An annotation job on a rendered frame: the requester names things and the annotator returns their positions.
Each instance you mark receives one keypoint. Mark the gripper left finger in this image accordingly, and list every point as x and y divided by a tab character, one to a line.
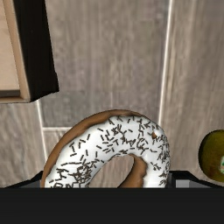
32	181

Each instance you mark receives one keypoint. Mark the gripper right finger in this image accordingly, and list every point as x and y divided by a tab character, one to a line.
186	181

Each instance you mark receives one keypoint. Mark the white iced sprinkled donut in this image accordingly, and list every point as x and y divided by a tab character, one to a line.
96	145

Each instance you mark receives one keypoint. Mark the wooden box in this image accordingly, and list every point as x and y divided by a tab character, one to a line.
32	52

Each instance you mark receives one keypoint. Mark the olive green round fruit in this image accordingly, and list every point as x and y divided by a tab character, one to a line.
212	156

